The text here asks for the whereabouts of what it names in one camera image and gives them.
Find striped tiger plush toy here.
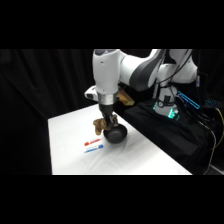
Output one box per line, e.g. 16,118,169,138
92,113,119,136

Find black curtain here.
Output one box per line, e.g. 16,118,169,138
0,49,224,176

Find black robot stand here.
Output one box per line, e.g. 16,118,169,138
122,98,224,176

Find red capped marker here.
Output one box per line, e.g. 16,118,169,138
84,137,102,147

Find blue capped marker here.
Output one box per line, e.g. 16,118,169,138
83,144,104,154

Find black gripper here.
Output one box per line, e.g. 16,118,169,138
99,103,119,131

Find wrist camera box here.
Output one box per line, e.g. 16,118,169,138
116,89,135,107

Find blue lit device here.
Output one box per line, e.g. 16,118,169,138
176,90,202,111

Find black bowl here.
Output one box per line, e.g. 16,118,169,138
102,123,128,145

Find yellow cable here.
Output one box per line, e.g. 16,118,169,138
209,107,224,168

